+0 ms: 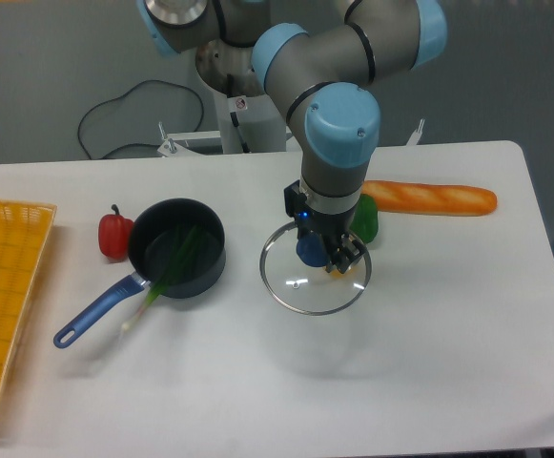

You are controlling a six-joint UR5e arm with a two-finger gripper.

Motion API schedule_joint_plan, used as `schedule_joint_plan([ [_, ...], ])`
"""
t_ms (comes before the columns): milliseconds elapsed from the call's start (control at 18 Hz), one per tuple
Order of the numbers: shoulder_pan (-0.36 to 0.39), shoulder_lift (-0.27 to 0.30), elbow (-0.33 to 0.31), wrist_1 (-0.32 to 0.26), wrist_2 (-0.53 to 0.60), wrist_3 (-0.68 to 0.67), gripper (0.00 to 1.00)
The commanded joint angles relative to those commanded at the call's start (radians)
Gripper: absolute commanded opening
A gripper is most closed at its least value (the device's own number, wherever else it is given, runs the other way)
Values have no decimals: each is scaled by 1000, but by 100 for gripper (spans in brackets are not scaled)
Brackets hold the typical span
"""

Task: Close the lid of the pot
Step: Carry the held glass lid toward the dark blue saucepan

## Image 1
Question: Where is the green spring onion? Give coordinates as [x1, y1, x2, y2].
[120, 225, 204, 334]

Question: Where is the black floor cable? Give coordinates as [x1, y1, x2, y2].
[76, 78, 205, 160]

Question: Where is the glass pot lid blue knob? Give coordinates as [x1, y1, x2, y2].
[259, 222, 372, 316]

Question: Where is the red bell pepper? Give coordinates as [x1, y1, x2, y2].
[97, 204, 133, 260]

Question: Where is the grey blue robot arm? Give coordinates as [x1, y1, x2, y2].
[137, 1, 448, 272]

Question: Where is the dark pot blue handle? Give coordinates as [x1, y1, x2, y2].
[53, 198, 226, 349]

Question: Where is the white far right bracket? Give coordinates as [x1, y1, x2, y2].
[406, 118, 425, 146]

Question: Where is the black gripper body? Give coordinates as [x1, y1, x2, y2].
[283, 178, 359, 241]

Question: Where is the orange baguette bread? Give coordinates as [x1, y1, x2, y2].
[361, 180, 498, 217]

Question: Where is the white left pedestal foot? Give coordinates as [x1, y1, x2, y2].
[156, 121, 223, 158]

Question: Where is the green bell pepper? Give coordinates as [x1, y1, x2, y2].
[350, 194, 379, 244]

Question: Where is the yellow bell pepper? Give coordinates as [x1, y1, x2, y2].
[325, 268, 356, 279]

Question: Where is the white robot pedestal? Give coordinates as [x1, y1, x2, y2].
[194, 39, 294, 155]

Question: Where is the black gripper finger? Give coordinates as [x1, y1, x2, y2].
[336, 233, 366, 274]
[319, 235, 339, 273]

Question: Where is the yellow woven basket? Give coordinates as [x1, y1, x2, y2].
[0, 197, 58, 426]

